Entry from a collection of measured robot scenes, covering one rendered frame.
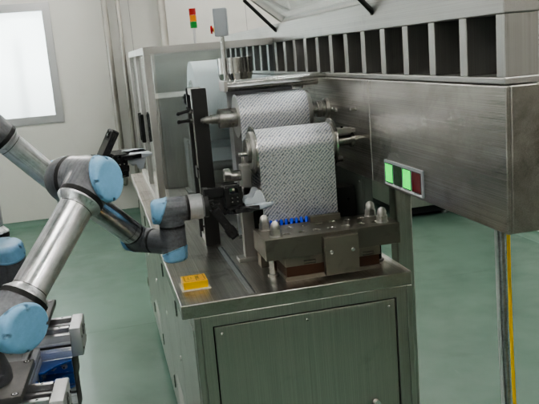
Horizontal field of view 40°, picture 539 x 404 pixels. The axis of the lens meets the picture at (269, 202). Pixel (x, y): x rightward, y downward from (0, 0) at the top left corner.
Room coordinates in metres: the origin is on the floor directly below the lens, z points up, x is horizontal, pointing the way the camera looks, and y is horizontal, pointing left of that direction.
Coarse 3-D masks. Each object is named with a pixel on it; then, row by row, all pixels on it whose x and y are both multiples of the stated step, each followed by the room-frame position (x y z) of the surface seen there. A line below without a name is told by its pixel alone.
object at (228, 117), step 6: (228, 108) 2.48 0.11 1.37; (234, 108) 2.48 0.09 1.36; (222, 114) 2.46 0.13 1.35; (228, 114) 2.46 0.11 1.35; (234, 114) 2.46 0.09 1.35; (222, 120) 2.45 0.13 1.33; (228, 120) 2.46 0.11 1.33; (234, 120) 2.46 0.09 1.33; (222, 126) 2.46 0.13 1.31; (228, 126) 2.47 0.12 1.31; (234, 126) 2.48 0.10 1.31
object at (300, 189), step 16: (320, 160) 2.23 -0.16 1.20; (272, 176) 2.20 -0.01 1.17; (288, 176) 2.21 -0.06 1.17; (304, 176) 2.22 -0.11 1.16; (320, 176) 2.23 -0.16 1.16; (272, 192) 2.20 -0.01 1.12; (288, 192) 2.21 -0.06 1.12; (304, 192) 2.22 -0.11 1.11; (320, 192) 2.23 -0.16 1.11; (336, 192) 2.24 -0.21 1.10; (272, 208) 2.19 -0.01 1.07; (288, 208) 2.21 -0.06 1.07; (304, 208) 2.22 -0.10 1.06; (320, 208) 2.23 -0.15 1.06; (336, 208) 2.24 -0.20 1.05
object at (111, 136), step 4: (108, 132) 2.51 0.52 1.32; (112, 132) 2.50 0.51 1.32; (116, 132) 2.50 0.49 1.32; (104, 136) 2.53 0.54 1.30; (108, 136) 2.50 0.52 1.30; (112, 136) 2.49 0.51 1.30; (116, 136) 2.50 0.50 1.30; (104, 140) 2.51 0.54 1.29; (108, 140) 2.49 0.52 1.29; (112, 140) 2.50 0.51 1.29; (104, 144) 2.50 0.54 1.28; (108, 144) 2.49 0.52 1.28; (112, 144) 2.50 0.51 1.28; (100, 148) 2.51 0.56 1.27; (104, 148) 2.49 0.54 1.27; (108, 148) 2.49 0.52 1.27; (100, 152) 2.49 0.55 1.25; (104, 152) 2.48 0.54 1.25; (108, 152) 2.49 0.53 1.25; (108, 156) 2.49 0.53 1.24
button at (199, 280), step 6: (186, 276) 2.07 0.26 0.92; (192, 276) 2.06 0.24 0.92; (198, 276) 2.06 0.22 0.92; (204, 276) 2.05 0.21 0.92; (186, 282) 2.00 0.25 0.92; (192, 282) 2.01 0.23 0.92; (198, 282) 2.01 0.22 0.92; (204, 282) 2.01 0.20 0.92; (186, 288) 2.00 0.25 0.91; (192, 288) 2.01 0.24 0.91; (198, 288) 2.01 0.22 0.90
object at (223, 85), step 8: (320, 72) 2.59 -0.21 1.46; (232, 80) 2.52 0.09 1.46; (240, 80) 2.49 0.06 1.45; (248, 80) 2.49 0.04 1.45; (256, 80) 2.50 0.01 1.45; (264, 80) 2.50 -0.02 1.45; (272, 80) 2.51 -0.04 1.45; (280, 80) 2.52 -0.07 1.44; (296, 80) 2.57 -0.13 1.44; (224, 88) 2.47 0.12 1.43
